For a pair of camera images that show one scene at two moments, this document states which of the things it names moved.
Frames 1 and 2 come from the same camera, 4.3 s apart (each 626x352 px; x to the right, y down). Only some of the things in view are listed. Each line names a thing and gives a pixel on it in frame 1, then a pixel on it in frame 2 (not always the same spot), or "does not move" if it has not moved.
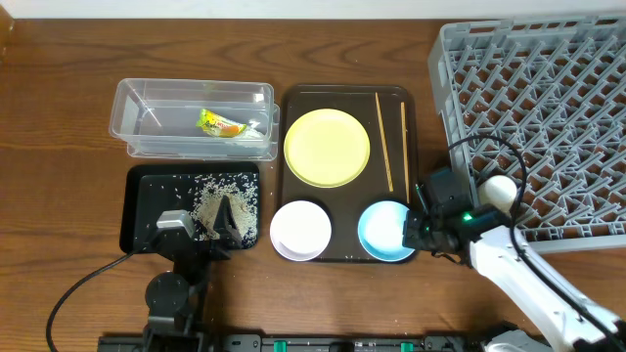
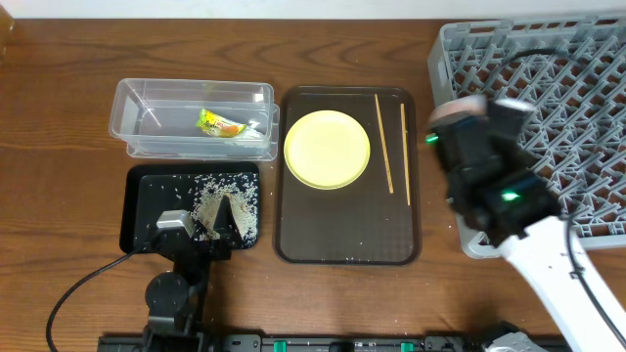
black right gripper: (417, 231) → (463, 129)
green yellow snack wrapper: (218, 125) does not move
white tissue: (251, 132) does not move
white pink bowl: (300, 231) → (450, 110)
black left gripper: (201, 242) does not move
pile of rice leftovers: (241, 191) does not move
